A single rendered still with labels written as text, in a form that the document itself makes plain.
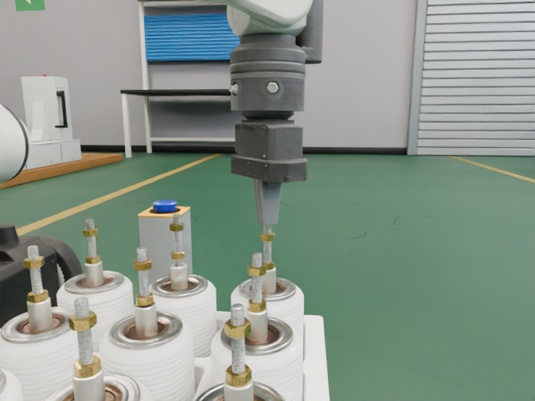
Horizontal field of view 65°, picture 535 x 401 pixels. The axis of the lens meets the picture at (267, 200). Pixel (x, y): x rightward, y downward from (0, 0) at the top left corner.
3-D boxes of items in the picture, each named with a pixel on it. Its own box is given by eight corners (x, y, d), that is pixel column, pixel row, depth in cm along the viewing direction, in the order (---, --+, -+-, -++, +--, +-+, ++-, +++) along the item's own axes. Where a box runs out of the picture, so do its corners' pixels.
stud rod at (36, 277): (37, 311, 46) (29, 245, 44) (46, 310, 46) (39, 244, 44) (33, 316, 45) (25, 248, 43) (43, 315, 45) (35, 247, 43)
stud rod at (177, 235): (176, 270, 55) (173, 215, 53) (173, 268, 56) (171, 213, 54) (183, 270, 55) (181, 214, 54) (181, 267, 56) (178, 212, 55)
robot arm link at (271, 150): (329, 179, 49) (332, 73, 47) (259, 186, 44) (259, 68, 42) (270, 168, 60) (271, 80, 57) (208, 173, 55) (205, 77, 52)
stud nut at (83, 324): (67, 332, 31) (66, 322, 30) (70, 322, 32) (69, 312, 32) (96, 328, 31) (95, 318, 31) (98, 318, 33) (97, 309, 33)
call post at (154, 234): (147, 384, 75) (136, 216, 69) (160, 362, 82) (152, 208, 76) (185, 387, 75) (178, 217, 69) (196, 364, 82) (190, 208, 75)
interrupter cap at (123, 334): (133, 361, 39) (133, 355, 39) (95, 334, 44) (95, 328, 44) (197, 331, 45) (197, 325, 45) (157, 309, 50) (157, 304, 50)
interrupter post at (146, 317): (142, 341, 43) (141, 311, 42) (130, 332, 45) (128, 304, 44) (162, 332, 45) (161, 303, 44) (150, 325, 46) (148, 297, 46)
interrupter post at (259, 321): (243, 334, 44) (242, 305, 44) (264, 330, 45) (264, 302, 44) (248, 345, 42) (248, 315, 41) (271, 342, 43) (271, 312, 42)
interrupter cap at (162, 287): (219, 289, 56) (219, 284, 56) (169, 305, 51) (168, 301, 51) (188, 273, 61) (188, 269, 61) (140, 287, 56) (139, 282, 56)
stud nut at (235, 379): (251, 372, 32) (251, 362, 32) (251, 386, 31) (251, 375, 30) (226, 372, 32) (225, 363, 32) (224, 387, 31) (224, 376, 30)
